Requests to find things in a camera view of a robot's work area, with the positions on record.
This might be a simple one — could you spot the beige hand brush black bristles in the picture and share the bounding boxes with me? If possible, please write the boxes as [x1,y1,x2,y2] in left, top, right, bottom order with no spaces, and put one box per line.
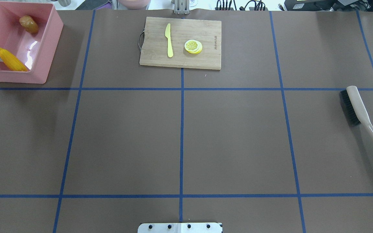
[340,85,373,142]

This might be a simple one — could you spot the orange-brown toy potato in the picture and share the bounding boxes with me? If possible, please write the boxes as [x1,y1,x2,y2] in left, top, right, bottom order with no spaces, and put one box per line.
[19,15,40,34]

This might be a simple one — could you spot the yellow toy corn cob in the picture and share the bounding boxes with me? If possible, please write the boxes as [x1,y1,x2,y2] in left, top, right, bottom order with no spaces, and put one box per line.
[0,47,29,72]

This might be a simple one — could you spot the pink plastic bin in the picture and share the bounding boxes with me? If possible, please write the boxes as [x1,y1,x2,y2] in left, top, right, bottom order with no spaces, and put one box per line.
[0,1,63,84]

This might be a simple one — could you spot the yellow lemon slices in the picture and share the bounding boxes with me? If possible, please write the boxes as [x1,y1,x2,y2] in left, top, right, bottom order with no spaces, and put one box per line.
[184,39,203,54]

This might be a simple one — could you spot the bamboo cutting board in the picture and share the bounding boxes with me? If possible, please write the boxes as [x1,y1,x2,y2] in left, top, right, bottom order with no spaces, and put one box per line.
[140,17,222,70]

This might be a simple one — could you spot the yellow plastic knife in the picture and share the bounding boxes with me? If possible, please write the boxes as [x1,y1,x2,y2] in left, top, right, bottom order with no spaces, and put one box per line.
[164,23,174,58]

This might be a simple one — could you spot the pink bowl with clear items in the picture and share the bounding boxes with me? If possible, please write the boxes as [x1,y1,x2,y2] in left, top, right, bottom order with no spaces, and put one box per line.
[117,0,151,9]

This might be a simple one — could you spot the aluminium frame post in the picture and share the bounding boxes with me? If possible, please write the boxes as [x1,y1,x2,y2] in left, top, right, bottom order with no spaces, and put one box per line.
[172,0,190,15]

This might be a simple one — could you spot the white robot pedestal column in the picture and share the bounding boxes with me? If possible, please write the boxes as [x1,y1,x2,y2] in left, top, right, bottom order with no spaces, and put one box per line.
[137,222,223,233]

